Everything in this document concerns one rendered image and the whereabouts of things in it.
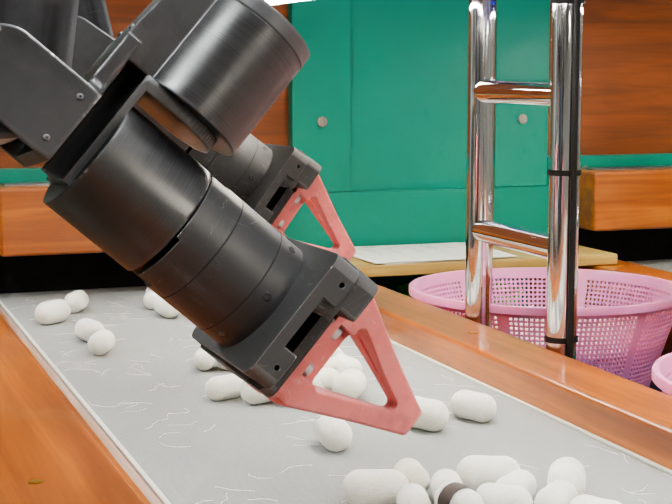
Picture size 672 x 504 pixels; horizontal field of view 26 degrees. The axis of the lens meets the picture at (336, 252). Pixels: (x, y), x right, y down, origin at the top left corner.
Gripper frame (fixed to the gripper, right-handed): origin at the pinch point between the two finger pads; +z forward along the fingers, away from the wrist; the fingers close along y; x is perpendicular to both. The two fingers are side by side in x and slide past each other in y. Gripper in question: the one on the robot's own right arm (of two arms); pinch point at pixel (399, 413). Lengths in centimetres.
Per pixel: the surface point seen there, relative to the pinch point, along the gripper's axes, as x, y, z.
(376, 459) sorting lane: 1.6, 18.5, 9.3
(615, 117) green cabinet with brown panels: -52, 93, 42
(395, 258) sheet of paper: -19, 79, 26
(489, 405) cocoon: -6.2, 24.0, 16.2
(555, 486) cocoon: -2.6, 3.9, 11.7
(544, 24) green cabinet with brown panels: -53, 91, 27
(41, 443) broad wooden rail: 13.0, 19.7, -7.6
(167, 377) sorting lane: 5.8, 46.3, 4.1
